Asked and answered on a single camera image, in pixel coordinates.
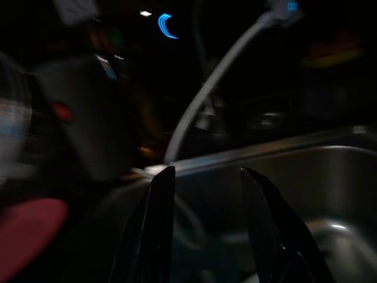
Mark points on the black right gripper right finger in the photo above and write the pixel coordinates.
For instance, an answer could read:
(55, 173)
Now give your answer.
(277, 230)

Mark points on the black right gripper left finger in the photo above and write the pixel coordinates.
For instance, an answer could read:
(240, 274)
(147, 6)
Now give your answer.
(147, 230)

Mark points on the stainless steel sink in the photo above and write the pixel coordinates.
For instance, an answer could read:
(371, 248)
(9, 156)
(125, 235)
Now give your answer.
(324, 177)

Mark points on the round metal counter cap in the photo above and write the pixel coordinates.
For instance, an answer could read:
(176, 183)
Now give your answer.
(266, 119)

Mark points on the pink plate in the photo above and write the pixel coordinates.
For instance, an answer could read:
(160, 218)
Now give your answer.
(26, 233)

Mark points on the grey water dispenser with tap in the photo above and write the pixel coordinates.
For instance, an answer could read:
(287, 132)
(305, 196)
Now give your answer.
(85, 118)

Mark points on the yellow and pink sponge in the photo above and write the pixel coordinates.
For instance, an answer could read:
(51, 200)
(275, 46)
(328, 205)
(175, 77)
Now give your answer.
(332, 50)

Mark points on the white faucet head attachment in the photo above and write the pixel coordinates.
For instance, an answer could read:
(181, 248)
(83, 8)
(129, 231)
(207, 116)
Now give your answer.
(285, 11)

